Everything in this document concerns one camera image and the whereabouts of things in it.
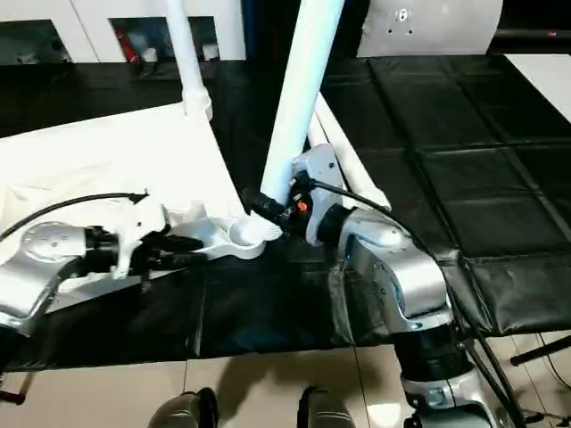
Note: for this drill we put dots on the red bottle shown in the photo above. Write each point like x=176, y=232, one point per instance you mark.
x=126, y=46

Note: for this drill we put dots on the dark left robot foot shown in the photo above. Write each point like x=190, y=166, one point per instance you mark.
x=183, y=410

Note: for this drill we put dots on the white plastic table top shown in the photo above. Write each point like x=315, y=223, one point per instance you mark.
x=111, y=156

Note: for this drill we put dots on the thin black rod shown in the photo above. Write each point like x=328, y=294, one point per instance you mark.
x=542, y=352

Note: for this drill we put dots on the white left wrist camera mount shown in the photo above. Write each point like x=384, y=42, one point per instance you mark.
x=143, y=218

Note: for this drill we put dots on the white glass-door cabinet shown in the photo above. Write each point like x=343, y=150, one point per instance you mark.
x=89, y=27

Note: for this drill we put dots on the white curved plastic panel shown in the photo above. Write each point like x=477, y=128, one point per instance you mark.
x=428, y=27

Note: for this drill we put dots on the white plastic bottle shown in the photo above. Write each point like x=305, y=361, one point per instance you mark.
x=149, y=55
x=210, y=52

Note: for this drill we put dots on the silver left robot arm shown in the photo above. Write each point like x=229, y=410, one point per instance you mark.
x=31, y=267

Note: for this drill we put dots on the white flat board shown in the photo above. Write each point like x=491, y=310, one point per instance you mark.
x=544, y=80

